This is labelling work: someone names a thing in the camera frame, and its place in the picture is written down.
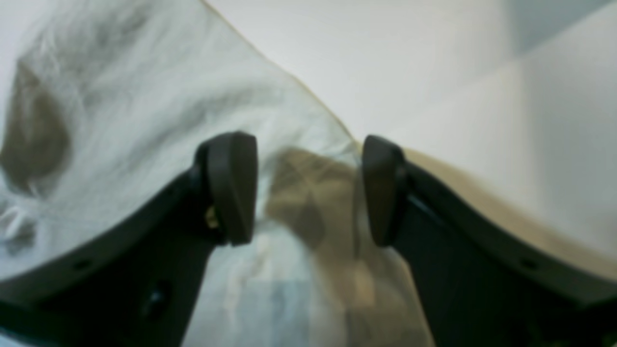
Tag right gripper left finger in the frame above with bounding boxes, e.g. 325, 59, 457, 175
1, 132, 258, 347

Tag beige t-shirt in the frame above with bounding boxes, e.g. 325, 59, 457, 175
1, 0, 433, 347

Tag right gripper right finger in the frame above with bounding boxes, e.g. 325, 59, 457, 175
362, 135, 616, 347

